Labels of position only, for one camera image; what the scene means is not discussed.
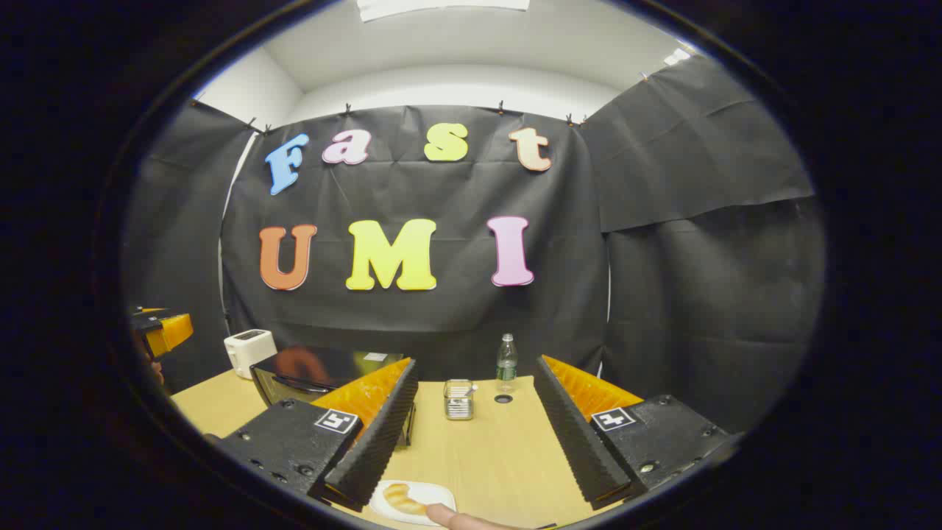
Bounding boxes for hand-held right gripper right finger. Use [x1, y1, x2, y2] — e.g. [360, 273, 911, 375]
[534, 355, 740, 511]

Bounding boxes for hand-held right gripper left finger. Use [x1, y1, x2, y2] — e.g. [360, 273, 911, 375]
[217, 358, 419, 514]

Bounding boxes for metal wire utensil holder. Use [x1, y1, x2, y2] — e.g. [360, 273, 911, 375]
[444, 379, 476, 421]

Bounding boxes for golden croissant bread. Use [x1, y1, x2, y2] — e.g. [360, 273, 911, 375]
[383, 483, 429, 515]

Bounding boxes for white toaster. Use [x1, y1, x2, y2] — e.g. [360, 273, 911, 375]
[224, 329, 278, 380]

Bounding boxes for black backdrop cloth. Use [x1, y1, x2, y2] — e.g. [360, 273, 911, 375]
[121, 55, 825, 435]

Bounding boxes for black electric oven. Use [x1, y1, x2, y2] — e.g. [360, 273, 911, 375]
[250, 346, 417, 448]

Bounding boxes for ceiling light panel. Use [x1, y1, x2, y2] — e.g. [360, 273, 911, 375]
[357, 0, 531, 22]

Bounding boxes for clear plastic water bottle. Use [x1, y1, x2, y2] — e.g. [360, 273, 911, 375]
[496, 333, 518, 393]

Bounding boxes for white square plate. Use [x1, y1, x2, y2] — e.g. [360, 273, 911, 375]
[369, 480, 457, 526]

